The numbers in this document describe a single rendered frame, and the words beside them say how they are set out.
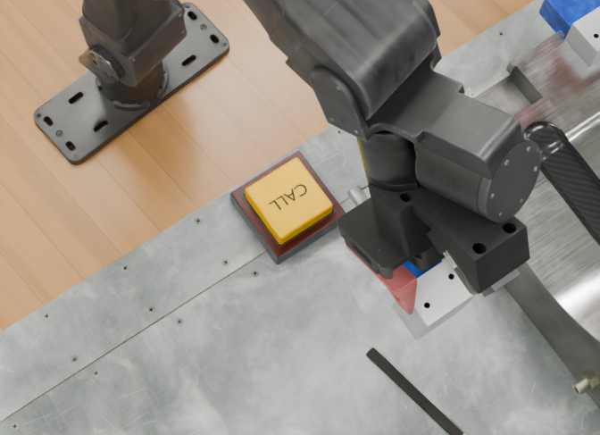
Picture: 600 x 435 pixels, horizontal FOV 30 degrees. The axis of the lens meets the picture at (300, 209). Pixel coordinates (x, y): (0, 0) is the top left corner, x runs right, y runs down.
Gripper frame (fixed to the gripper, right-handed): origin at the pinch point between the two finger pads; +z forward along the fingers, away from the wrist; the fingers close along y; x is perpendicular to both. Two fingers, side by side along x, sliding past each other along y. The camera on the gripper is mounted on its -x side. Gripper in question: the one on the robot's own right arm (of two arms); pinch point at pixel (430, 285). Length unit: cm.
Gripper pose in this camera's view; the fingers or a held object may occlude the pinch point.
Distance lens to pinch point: 89.7
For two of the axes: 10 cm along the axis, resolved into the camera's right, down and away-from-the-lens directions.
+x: -5.3, -5.3, 6.6
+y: 8.2, -5.2, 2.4
